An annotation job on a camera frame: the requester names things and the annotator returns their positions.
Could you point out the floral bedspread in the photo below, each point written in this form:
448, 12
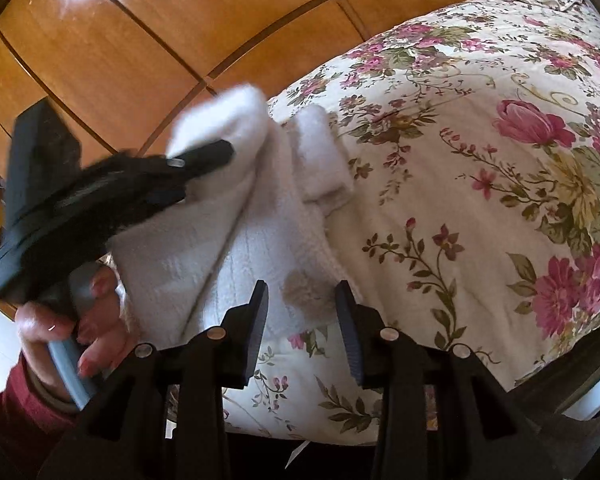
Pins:
455, 185

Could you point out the dark bed frame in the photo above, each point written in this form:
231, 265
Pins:
575, 390

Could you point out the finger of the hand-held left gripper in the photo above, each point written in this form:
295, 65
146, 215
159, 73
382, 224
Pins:
155, 175

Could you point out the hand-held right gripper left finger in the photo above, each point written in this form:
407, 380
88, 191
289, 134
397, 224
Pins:
256, 332

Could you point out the person's left hand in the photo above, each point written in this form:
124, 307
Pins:
40, 330

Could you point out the white fluffy towel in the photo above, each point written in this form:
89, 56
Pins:
230, 240

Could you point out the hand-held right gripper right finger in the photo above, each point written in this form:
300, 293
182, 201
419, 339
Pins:
352, 342

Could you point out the person's left forearm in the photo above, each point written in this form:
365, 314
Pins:
15, 430

